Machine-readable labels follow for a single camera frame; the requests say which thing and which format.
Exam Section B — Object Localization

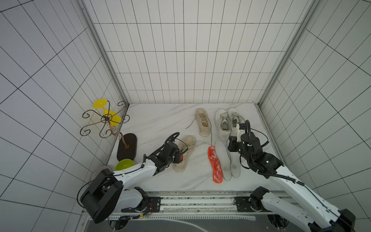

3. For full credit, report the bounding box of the beige sneaker red label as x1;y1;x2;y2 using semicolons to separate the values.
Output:
186;108;211;137
173;135;196;173

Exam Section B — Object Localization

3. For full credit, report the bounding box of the grey shoe insole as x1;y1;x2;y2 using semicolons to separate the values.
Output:
215;141;232;181
230;152;241;178

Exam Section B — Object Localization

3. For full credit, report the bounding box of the red translucent shoe insole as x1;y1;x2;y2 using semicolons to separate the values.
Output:
208;146;223;184

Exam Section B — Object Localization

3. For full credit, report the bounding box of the white leather sneaker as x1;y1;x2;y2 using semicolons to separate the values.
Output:
215;109;231;141
228;107;245;136

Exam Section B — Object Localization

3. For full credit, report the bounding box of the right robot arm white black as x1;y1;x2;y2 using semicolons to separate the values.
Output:
228;131;356;232

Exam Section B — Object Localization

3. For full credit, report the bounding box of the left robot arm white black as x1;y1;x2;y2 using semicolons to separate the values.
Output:
77;140;188;224

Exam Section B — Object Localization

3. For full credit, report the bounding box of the dark oval stand base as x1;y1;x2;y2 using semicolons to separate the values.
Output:
117;132;137;161

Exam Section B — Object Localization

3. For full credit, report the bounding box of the green plastic bowl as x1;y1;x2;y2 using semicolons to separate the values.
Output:
115;159;135;171

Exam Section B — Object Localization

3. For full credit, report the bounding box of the pink glass bowl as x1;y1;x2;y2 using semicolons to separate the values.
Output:
91;165;112;180

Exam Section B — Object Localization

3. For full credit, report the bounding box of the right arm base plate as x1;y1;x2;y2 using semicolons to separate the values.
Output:
233;196;273;214

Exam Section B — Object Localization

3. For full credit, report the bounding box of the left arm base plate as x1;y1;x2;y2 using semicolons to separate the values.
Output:
120;197;161;214

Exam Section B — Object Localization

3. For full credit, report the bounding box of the aluminium mounting rail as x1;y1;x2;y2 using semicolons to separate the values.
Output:
82;190;315;217

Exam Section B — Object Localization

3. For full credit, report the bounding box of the scrolled metal wire stand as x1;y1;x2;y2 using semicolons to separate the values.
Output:
80;99;130;149

